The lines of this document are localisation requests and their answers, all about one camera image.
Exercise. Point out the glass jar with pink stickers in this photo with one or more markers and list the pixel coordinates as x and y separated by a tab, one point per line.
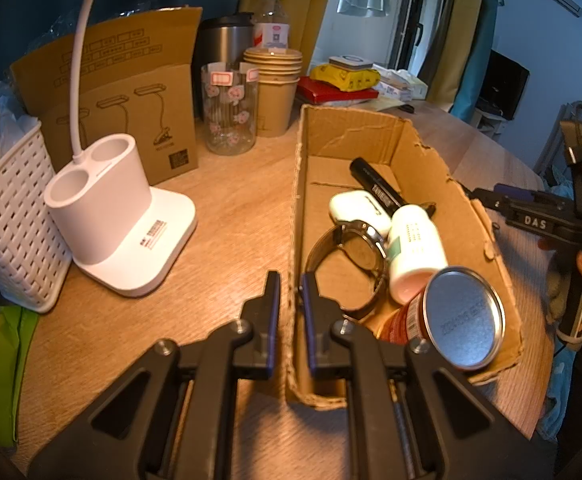
228	120

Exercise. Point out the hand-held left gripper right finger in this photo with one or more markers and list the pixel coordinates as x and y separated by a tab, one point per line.
307	330

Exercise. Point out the stack of paper cups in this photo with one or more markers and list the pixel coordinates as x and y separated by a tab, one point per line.
273	105

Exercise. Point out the flat red box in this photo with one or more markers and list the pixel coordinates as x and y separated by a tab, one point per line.
331	92

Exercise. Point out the white woven plastic basket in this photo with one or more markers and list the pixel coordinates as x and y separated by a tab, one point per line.
11	230

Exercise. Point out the black sliding door frame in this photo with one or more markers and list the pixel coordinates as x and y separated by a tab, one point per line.
408	10

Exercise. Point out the small white device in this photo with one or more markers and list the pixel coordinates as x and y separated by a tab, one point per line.
351	61

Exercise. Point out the brown lamp carton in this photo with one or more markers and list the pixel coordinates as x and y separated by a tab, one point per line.
136	60

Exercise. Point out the white tissue packs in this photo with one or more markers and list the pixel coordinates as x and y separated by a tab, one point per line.
401	82

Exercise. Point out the grey metal chair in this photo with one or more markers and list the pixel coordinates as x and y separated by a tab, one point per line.
551	135

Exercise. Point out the yellow wipes packet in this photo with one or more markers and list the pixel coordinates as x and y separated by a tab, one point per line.
346	77

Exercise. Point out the green snack packet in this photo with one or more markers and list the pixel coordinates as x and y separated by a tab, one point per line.
1	360

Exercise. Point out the stainless steel thermos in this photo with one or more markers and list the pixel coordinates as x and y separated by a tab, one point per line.
221	40

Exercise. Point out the teal and yellow curtain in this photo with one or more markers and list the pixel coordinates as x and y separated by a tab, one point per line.
466	35

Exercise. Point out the black monitor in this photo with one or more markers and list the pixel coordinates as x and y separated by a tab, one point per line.
506	85

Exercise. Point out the black marker pen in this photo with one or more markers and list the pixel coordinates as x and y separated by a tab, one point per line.
378	187

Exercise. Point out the white plastic pill bottle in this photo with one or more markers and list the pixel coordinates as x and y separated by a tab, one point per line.
416	245

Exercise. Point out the metal tin can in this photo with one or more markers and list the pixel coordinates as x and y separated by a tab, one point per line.
461	315

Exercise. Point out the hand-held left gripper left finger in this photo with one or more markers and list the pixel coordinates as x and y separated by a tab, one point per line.
271	325

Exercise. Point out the blue patterned cloth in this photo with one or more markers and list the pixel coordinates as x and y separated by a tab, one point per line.
558	395

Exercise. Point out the white earbuds case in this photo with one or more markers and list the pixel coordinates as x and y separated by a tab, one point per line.
356	207

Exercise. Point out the clear bluish plastic bag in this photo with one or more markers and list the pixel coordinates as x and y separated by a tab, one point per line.
13	110

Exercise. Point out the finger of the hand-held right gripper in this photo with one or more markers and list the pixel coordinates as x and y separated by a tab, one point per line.
518	192
488	199

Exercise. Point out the clear plastic water bottle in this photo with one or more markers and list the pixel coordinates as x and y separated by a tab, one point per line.
271	15

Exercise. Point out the white desk lamp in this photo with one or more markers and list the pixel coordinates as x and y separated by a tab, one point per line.
136	240

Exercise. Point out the cardboard box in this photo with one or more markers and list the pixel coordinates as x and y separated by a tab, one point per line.
351	130

